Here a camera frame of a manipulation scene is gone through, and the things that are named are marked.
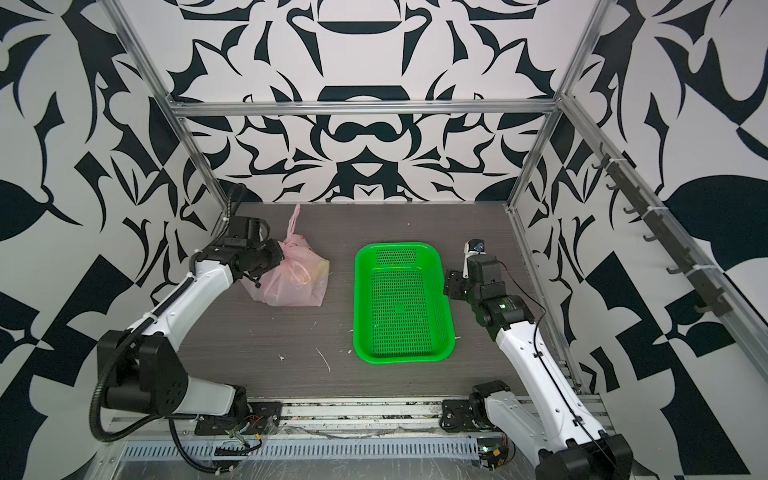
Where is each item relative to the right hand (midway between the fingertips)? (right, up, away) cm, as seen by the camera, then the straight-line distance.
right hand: (460, 273), depth 79 cm
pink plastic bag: (-42, -2, 0) cm, 42 cm away
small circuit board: (+6, -41, -8) cm, 42 cm away
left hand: (-48, +6, +7) cm, 49 cm away
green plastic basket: (-15, -13, +13) cm, 24 cm away
